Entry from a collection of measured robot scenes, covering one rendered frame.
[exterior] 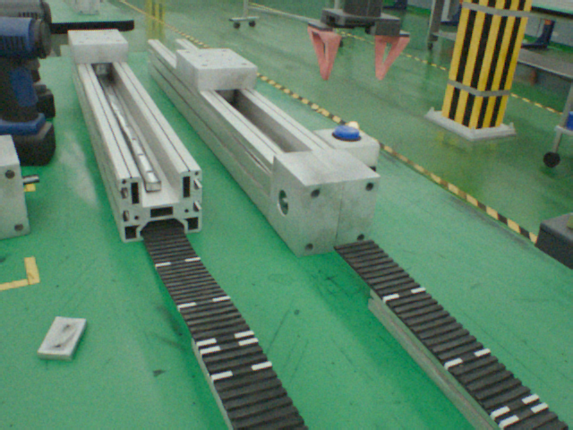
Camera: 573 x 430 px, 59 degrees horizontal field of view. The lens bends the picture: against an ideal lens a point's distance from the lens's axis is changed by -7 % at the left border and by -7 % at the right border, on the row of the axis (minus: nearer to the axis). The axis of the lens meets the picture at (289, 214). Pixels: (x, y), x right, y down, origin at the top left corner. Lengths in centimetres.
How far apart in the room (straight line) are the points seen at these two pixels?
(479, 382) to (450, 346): 5
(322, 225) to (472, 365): 25
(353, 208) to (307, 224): 6
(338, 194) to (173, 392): 29
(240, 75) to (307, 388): 63
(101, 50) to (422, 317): 86
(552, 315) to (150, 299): 44
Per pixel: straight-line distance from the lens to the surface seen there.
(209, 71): 95
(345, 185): 62
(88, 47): 116
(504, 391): 48
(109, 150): 70
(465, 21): 388
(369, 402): 48
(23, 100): 88
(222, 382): 43
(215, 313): 50
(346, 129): 85
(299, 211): 62
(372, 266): 58
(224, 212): 72
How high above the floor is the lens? 113
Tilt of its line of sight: 28 degrees down
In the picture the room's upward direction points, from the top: 6 degrees clockwise
